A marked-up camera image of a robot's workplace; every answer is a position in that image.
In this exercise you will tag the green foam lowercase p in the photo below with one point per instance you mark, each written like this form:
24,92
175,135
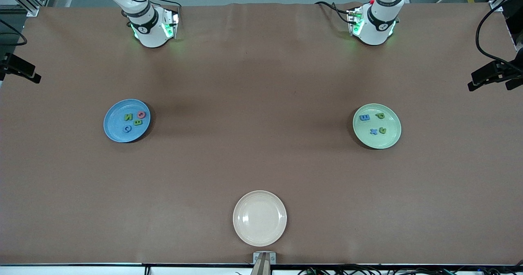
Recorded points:
380,115

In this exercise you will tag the green foam lowercase n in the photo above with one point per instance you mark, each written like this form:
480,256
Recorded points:
383,130

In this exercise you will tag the blue foam uppercase C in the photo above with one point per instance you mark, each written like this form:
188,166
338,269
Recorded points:
124,129

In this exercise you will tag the red foam uppercase Q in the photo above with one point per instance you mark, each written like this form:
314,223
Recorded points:
139,115

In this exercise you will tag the blue foam letter m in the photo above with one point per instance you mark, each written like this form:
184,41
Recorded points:
364,117

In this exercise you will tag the green foam uppercase B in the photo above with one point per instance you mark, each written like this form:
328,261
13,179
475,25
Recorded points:
138,122

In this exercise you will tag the blue round plate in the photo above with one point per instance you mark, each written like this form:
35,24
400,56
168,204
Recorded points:
116,128

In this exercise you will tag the green round plate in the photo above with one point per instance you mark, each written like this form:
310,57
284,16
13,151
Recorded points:
386,140

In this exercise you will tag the beige round plate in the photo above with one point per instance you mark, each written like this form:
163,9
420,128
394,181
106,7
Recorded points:
260,218

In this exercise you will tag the brown table mat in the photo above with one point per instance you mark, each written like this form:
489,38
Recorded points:
261,103

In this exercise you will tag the grey metal camera mount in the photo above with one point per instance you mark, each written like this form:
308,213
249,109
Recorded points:
264,262

